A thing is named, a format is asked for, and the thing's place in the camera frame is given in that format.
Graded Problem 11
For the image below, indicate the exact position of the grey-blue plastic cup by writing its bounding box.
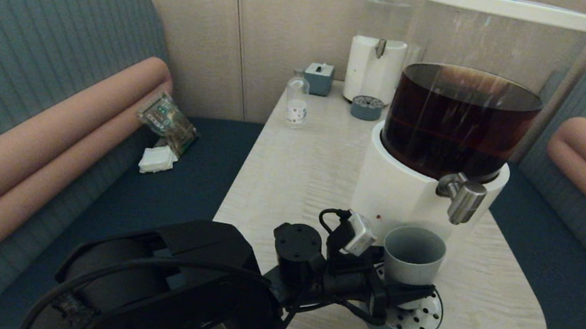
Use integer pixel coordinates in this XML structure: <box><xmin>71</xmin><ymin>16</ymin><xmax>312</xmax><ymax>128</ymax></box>
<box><xmin>378</xmin><ymin>223</ymin><xmax>449</xmax><ymax>291</ymax></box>

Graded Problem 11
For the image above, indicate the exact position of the steel tap of tea dispenser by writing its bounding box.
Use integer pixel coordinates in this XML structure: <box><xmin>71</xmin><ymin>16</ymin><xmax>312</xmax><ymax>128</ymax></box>
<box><xmin>432</xmin><ymin>170</ymin><xmax>490</xmax><ymax>229</ymax></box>

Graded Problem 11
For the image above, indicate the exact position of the large tea drink dispenser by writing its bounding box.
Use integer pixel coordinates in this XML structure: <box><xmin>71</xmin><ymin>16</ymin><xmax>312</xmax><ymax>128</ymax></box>
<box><xmin>344</xmin><ymin>0</ymin><xmax>586</xmax><ymax>276</ymax></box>

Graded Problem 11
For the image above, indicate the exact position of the small blue drip tray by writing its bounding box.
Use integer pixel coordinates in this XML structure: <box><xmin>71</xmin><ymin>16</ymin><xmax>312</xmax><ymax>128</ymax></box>
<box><xmin>349</xmin><ymin>94</ymin><xmax>386</xmax><ymax>123</ymax></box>

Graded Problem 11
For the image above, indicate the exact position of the small clear glass bottle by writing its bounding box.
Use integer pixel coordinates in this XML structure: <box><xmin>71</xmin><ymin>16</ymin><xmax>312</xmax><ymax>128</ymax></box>
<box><xmin>282</xmin><ymin>69</ymin><xmax>313</xmax><ymax>129</ymax></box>

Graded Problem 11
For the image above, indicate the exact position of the small clear water dispenser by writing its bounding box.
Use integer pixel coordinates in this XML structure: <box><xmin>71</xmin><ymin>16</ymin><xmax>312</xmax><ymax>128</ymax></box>
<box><xmin>342</xmin><ymin>0</ymin><xmax>420</xmax><ymax>109</ymax></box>

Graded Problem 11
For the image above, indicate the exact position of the small blue box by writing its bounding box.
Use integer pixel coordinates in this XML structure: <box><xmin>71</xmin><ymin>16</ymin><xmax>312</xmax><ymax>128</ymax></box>
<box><xmin>302</xmin><ymin>61</ymin><xmax>335</xmax><ymax>98</ymax></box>

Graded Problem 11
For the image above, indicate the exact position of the white folded napkin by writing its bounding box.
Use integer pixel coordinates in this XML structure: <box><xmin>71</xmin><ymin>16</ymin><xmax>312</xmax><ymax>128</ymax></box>
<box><xmin>137</xmin><ymin>141</ymin><xmax>180</xmax><ymax>178</ymax></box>

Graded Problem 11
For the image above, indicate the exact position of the green snack packet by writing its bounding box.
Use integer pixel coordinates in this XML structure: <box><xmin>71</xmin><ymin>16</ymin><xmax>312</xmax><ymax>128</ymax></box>
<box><xmin>133</xmin><ymin>89</ymin><xmax>203</xmax><ymax>159</ymax></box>

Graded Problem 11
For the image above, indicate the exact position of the white lid of tea dispenser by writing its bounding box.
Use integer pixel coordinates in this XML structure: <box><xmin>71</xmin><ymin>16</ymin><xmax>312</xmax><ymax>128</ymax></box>
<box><xmin>420</xmin><ymin>0</ymin><xmax>586</xmax><ymax>32</ymax></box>

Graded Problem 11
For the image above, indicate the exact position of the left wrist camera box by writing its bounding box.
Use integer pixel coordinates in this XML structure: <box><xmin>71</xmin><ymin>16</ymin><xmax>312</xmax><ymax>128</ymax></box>
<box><xmin>341</xmin><ymin>210</ymin><xmax>380</xmax><ymax>259</ymax></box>

